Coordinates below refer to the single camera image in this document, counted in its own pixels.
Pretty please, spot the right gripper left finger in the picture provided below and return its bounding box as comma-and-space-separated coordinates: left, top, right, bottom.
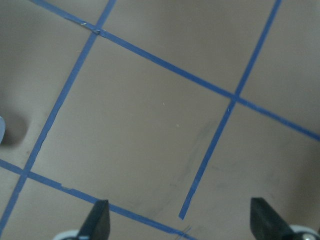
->
53, 199, 111, 240

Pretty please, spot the light blue cup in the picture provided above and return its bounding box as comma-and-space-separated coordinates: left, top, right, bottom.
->
0, 116, 6, 143

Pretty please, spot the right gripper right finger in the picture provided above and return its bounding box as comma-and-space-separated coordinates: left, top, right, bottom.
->
250, 197, 320, 240

